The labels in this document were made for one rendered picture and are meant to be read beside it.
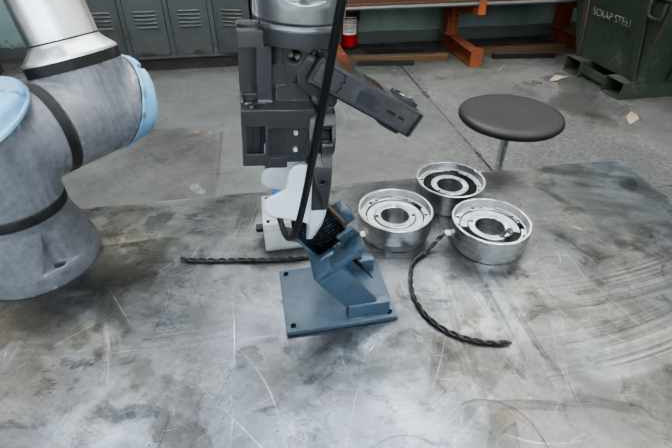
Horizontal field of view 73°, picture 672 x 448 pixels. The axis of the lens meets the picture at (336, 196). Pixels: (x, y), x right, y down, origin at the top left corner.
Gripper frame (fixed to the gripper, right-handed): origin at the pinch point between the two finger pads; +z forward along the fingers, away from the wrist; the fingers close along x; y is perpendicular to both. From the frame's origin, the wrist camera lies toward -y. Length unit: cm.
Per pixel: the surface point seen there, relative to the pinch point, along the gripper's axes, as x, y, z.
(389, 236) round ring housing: -6.1, -11.3, 8.2
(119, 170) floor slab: -182, 71, 97
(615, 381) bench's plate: 16.7, -28.8, 10.3
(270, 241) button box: -9.9, 4.1, 10.8
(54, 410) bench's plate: 9.4, 26.0, 14.1
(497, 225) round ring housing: -7.0, -27.4, 8.2
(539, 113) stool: -82, -86, 24
